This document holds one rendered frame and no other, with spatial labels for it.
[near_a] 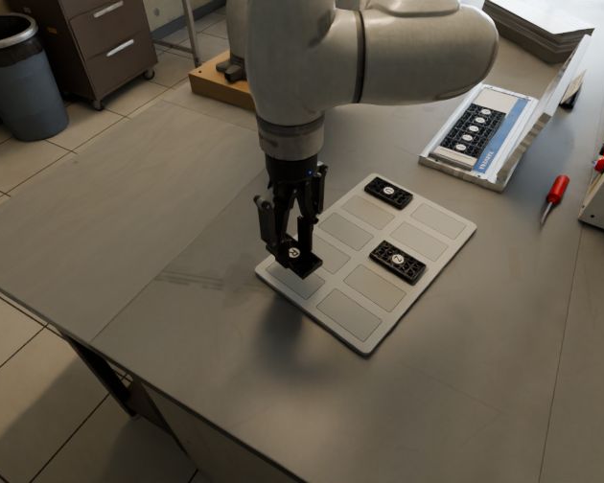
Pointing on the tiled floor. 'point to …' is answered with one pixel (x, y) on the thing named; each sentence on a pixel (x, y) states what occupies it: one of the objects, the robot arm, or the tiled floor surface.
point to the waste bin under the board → (19, 77)
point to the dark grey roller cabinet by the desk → (93, 43)
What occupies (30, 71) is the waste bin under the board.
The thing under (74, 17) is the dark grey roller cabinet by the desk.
